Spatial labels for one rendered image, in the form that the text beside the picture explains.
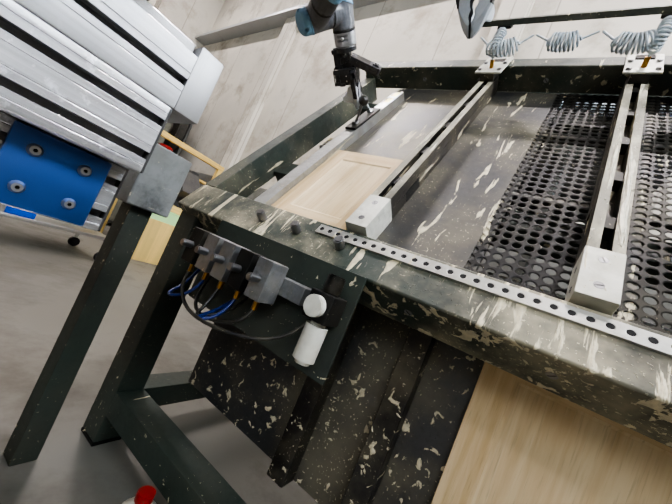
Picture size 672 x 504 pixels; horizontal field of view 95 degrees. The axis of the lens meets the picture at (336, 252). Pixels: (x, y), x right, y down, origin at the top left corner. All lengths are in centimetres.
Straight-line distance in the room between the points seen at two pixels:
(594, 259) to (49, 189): 82
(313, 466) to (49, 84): 98
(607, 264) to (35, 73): 83
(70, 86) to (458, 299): 62
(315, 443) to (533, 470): 54
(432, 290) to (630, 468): 49
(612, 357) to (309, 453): 77
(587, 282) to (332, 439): 73
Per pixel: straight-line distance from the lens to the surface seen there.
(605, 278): 70
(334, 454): 102
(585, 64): 163
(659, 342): 67
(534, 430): 86
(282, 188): 103
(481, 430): 86
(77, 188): 48
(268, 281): 66
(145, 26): 47
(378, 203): 81
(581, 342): 63
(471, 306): 62
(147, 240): 444
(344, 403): 97
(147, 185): 100
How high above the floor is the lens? 79
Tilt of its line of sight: 4 degrees up
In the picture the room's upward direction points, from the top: 23 degrees clockwise
